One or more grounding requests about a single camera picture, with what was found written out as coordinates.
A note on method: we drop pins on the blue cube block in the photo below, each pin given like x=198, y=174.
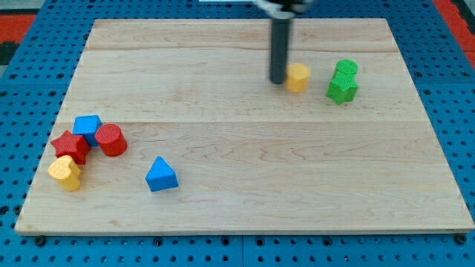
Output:
x=87, y=127

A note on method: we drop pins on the green star block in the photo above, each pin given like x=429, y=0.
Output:
x=342, y=88

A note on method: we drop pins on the yellow hexagon block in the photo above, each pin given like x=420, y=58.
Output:
x=297, y=77

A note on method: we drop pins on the red cylinder block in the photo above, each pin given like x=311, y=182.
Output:
x=111, y=140

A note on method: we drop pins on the wooden board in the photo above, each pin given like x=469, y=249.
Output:
x=250, y=156

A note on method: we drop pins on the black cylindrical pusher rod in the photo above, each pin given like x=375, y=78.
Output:
x=279, y=43

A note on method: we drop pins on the red star block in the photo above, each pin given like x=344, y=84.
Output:
x=72, y=145

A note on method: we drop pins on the green cylinder block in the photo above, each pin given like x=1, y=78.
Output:
x=345, y=67

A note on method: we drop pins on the yellow heart block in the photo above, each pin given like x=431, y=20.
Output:
x=66, y=173

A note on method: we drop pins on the blue triangle block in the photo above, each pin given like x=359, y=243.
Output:
x=161, y=176

